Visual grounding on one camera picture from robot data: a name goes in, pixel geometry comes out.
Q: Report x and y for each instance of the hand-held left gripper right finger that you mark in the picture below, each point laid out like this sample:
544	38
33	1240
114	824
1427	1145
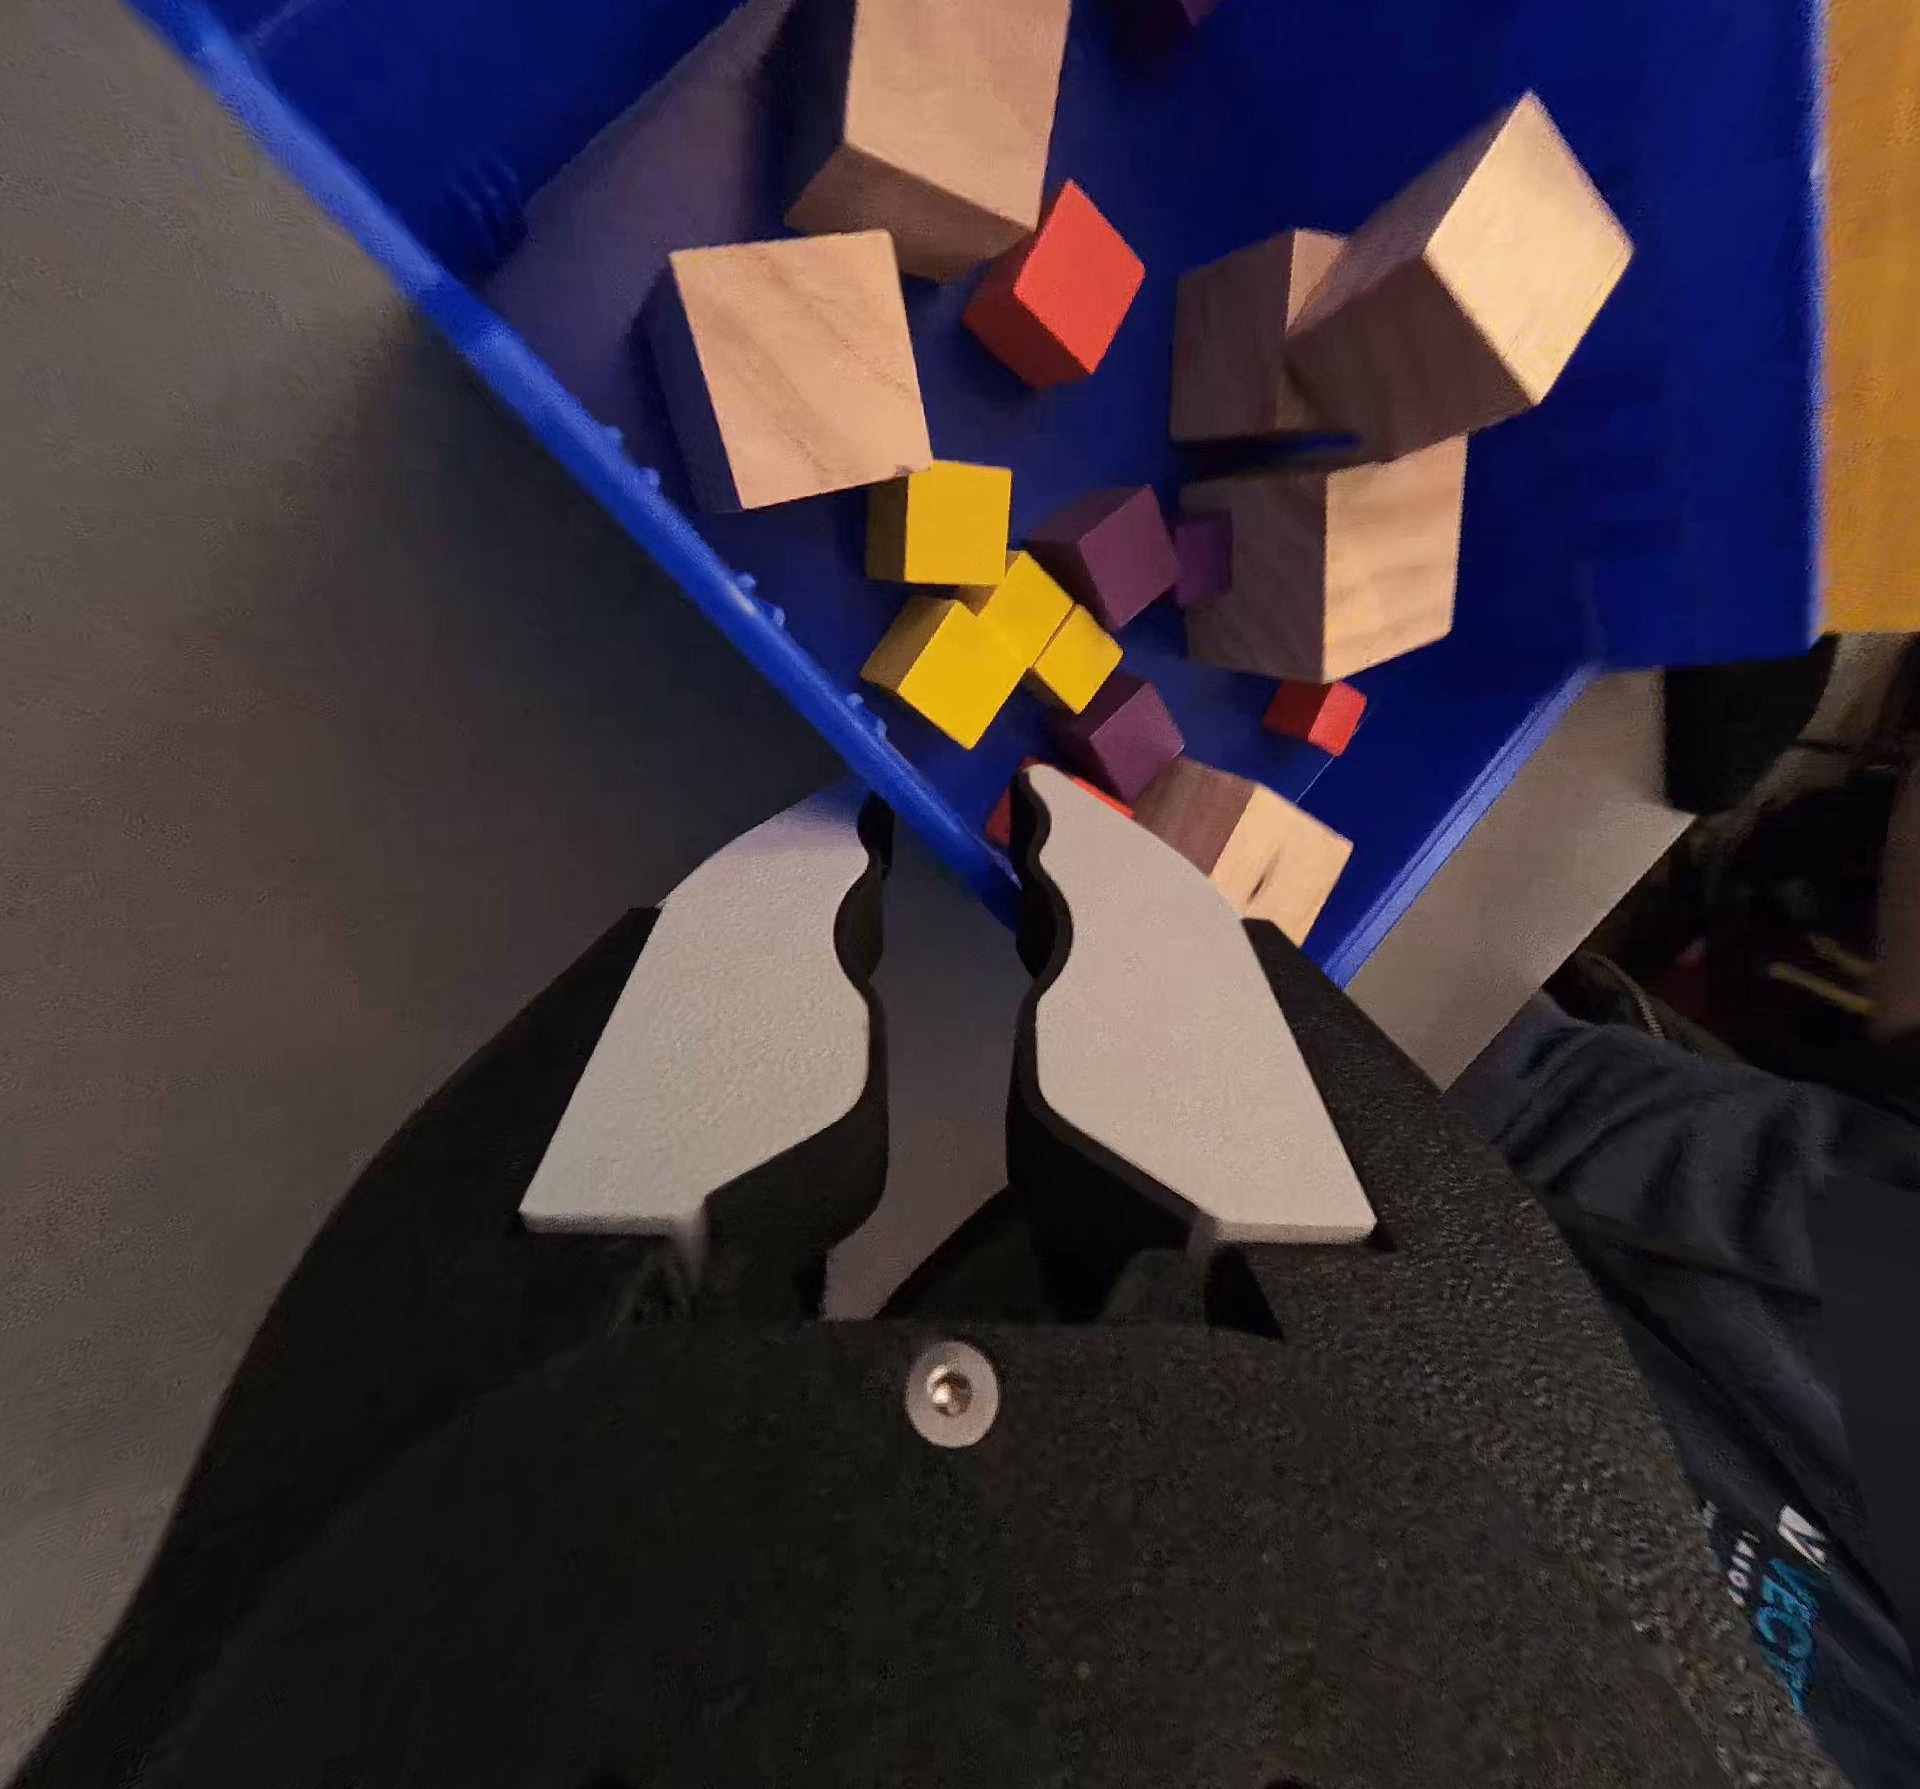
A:
1185	1067

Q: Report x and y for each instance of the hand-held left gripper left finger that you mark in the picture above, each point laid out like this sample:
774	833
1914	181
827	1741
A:
706	1067

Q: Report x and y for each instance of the pile of wooden cubes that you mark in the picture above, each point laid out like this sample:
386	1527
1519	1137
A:
794	361

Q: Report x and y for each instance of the yellow plastic box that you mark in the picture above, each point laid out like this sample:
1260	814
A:
1876	244

